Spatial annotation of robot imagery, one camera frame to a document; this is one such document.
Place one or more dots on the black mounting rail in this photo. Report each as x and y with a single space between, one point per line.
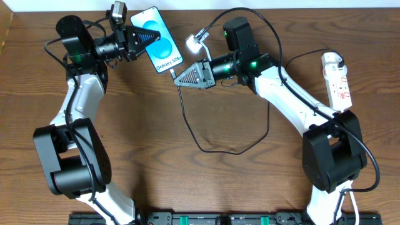
168 218

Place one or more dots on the white power strip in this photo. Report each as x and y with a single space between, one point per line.
337 87

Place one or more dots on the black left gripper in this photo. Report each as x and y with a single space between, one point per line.
127 44

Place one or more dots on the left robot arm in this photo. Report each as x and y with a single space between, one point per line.
73 158

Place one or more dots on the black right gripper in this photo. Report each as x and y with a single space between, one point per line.
207 73

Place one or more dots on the white charger plug adapter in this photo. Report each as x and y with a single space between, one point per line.
332 58

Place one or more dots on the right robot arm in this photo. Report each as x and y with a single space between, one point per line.
333 152

